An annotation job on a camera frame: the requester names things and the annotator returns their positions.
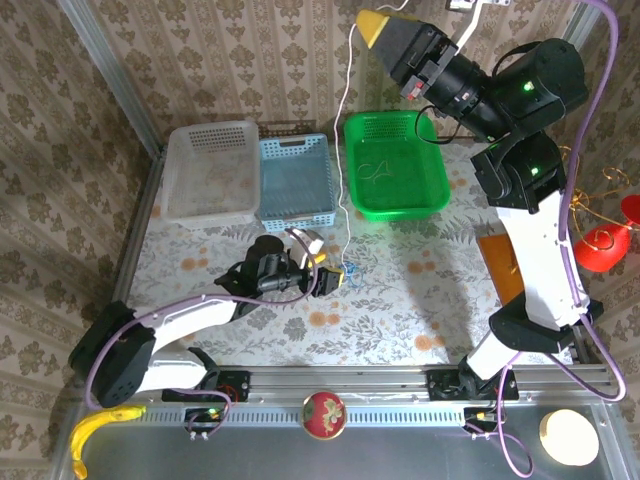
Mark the red patterned ball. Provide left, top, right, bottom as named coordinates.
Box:
left=301, top=391, right=348, bottom=441

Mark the green plastic basket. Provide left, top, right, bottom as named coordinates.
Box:
left=342, top=109, right=452, bottom=222

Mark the gold wire ornament stand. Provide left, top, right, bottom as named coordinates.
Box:
left=557, top=144, right=632, bottom=254

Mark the orange wooden board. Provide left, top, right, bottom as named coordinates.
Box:
left=477, top=233, right=526, bottom=307

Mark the thin white cable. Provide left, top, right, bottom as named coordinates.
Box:
left=355, top=158, right=397, bottom=185

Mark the yellow banana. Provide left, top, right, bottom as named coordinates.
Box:
left=69, top=404, right=147, bottom=479

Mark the white plastic basket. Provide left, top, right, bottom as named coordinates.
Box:
left=160, top=119, right=262, bottom=229

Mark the red vase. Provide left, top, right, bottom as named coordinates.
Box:
left=572, top=194, right=640, bottom=274

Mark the blue plastic basket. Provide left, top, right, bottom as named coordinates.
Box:
left=257, top=132, right=337, bottom=232

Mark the small control board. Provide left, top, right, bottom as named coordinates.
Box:
left=462, top=405, right=504, bottom=442
left=183, top=405, right=232, bottom=442

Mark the thin blue cable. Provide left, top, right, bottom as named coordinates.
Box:
left=341, top=259, right=365, bottom=290

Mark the aluminium mounting rail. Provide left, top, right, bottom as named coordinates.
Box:
left=214, top=366, right=609, bottom=404

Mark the thin black gripper wire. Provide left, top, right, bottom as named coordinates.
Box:
left=413, top=104, right=469, bottom=147

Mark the round cream disc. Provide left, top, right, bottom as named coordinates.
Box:
left=539, top=409, right=600, bottom=467

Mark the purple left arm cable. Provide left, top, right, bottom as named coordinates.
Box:
left=83, top=227, right=321, bottom=442

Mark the aluminium frame post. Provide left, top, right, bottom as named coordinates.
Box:
left=55, top=0, right=167, bottom=156
left=562, top=0, right=604, bottom=51

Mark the slotted metal strip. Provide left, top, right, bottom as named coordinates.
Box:
left=134, top=405, right=471, bottom=427

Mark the aluminium side rail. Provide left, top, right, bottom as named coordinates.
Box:
left=99, top=149, right=169, bottom=321

